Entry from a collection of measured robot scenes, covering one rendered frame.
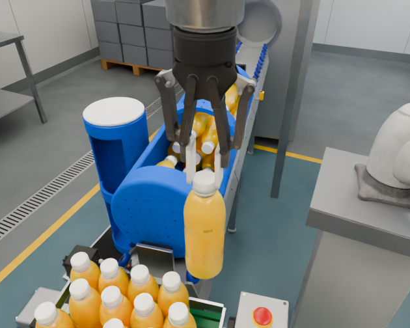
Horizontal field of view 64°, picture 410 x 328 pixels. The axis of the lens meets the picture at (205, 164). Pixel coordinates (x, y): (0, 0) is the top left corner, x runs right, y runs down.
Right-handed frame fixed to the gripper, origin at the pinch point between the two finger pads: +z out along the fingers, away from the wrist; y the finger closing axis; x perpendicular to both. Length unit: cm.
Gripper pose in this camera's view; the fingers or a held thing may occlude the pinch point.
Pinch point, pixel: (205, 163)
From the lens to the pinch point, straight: 50.3
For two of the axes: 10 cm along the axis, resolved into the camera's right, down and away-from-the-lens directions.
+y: -9.7, -1.5, 2.0
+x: -2.4, 5.8, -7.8
